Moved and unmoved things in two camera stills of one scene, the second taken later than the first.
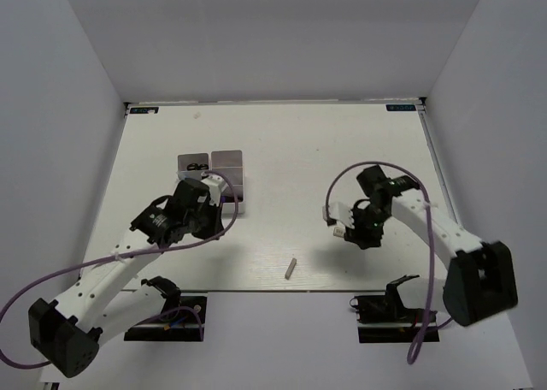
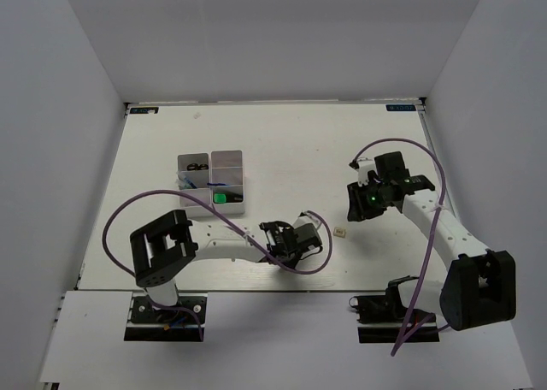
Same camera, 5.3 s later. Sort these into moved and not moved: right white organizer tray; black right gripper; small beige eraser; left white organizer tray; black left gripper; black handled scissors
Moved: black right gripper; black left gripper
Not moved: left white organizer tray; black handled scissors; small beige eraser; right white organizer tray
